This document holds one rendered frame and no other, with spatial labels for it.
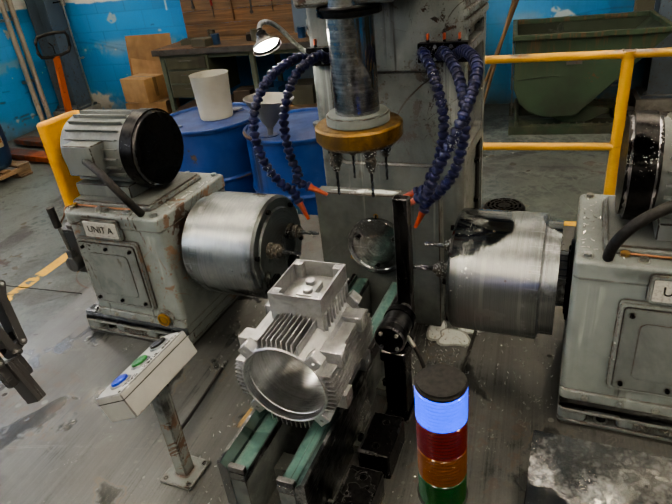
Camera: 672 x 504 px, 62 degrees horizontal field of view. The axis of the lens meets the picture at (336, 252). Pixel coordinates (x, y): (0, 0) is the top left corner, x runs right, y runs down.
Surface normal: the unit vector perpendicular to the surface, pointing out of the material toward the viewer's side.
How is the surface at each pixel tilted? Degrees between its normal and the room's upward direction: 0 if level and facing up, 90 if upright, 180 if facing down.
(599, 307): 90
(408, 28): 90
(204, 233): 54
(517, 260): 47
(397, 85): 90
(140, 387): 66
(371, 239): 90
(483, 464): 0
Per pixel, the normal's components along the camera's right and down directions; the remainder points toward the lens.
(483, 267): -0.37, -0.05
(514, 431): -0.10, -0.87
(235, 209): -0.22, -0.65
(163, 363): 0.80, -0.27
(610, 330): -0.37, 0.48
